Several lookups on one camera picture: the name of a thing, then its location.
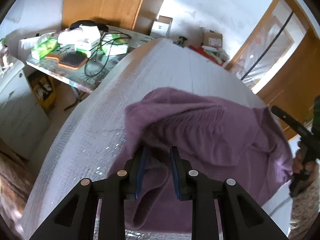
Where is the purple knit sweater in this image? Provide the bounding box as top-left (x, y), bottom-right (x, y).
top-left (111, 87), bottom-right (292, 233)

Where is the patterned sleeve forearm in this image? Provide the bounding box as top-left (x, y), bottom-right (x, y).
top-left (288, 177), bottom-right (320, 240)

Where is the folding side table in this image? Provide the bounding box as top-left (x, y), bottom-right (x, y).
top-left (26, 27), bottom-right (154, 111)

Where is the person's right hand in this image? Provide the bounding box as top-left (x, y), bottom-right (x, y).
top-left (292, 141), bottom-right (319, 181)

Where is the open wooden door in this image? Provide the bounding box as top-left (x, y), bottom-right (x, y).
top-left (254, 26), bottom-right (320, 142)

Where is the silver bubble foil mat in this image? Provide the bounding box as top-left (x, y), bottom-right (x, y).
top-left (20, 37), bottom-right (293, 240)

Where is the white drawer cabinet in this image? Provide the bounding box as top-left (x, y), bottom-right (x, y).
top-left (0, 56), bottom-right (49, 159)

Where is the cardboard box with label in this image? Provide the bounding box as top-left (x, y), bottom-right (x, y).
top-left (203, 31), bottom-right (223, 48)

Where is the orange hairbrush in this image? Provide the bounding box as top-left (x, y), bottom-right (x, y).
top-left (44, 51), bottom-right (88, 70)

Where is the white small box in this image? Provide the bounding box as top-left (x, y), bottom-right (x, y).
top-left (150, 16), bottom-right (173, 38)

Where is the green wet wipes pack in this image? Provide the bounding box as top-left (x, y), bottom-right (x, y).
top-left (31, 32), bottom-right (58, 61)

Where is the white green carton box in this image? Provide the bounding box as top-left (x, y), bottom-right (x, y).
top-left (57, 24), bottom-right (102, 53)

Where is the wooden wardrobe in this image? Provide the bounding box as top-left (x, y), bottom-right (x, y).
top-left (62, 0), bottom-right (164, 35)

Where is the plastic covered door frame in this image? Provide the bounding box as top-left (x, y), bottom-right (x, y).
top-left (225, 0), bottom-right (315, 94)

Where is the black cable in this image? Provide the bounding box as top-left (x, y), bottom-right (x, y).
top-left (83, 29), bottom-right (132, 79)

